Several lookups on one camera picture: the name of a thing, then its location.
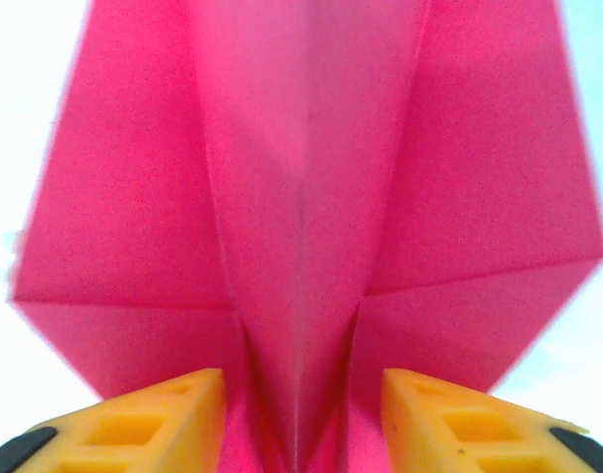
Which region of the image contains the pink paper sheet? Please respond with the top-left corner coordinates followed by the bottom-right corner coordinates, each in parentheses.
top-left (8, 0), bottom-right (603, 473)

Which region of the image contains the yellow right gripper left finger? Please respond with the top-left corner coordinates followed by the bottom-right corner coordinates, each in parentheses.
top-left (0, 368), bottom-right (229, 473)

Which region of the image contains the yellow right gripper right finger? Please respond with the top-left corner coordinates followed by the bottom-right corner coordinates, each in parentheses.
top-left (381, 368), bottom-right (603, 473)

